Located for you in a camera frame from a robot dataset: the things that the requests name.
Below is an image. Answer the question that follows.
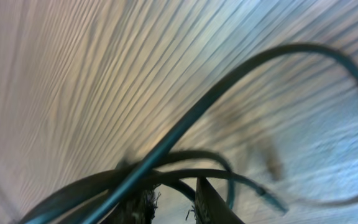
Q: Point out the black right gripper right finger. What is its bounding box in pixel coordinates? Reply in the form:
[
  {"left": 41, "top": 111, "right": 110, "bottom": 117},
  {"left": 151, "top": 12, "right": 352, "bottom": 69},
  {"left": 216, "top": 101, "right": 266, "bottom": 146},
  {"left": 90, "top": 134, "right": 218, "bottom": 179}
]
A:
[{"left": 194, "top": 177, "right": 244, "bottom": 224}]

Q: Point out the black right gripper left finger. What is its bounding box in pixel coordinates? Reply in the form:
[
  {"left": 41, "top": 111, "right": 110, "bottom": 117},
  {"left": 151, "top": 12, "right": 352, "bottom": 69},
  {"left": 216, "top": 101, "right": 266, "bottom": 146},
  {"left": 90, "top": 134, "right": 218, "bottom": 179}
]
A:
[{"left": 101, "top": 185, "right": 158, "bottom": 224}]

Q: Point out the black USB-A cable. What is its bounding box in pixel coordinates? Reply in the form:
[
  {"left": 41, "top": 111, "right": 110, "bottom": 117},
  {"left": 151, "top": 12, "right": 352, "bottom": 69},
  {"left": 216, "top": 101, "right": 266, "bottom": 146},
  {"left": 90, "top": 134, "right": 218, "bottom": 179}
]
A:
[{"left": 20, "top": 42, "right": 358, "bottom": 224}]

